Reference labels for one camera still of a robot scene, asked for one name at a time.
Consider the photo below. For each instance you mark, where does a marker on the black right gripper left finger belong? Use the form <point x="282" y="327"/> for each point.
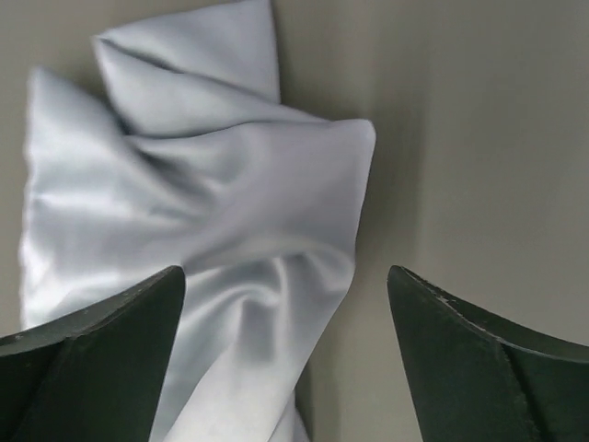
<point x="95" y="374"/>

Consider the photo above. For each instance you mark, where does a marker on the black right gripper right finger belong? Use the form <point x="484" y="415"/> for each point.
<point x="475" y="376"/>

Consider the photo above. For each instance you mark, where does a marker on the grey fabric pillowcase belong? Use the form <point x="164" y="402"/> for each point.
<point x="194" y="161"/>

